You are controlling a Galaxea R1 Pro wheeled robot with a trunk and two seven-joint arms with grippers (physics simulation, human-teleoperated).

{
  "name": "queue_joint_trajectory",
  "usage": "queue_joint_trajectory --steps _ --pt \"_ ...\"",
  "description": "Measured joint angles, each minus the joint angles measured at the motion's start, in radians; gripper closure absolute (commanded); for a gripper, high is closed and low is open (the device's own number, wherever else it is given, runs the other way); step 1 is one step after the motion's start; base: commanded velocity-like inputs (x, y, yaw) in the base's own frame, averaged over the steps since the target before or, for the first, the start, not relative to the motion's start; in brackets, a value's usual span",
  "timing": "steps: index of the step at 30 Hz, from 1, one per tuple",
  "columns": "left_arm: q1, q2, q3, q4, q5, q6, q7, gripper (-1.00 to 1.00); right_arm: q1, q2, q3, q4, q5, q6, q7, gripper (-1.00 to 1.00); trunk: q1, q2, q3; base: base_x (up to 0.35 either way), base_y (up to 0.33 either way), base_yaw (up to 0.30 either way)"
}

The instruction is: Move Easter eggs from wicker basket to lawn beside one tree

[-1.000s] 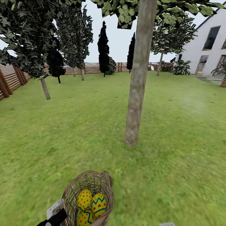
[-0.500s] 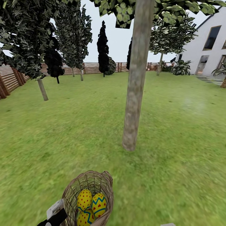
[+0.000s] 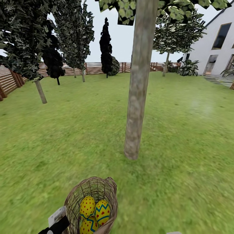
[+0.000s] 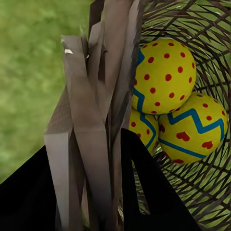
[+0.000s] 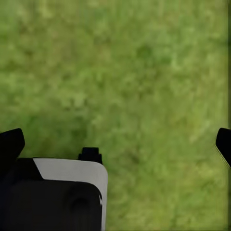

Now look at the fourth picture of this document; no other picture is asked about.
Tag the wicker basket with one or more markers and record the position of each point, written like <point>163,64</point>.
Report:
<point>82,138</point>

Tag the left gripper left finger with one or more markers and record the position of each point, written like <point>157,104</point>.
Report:
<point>27,197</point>

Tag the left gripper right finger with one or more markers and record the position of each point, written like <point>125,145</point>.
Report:
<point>168,212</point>

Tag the easter egg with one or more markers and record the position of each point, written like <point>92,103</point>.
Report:
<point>165,77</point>
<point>193,131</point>
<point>146,127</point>

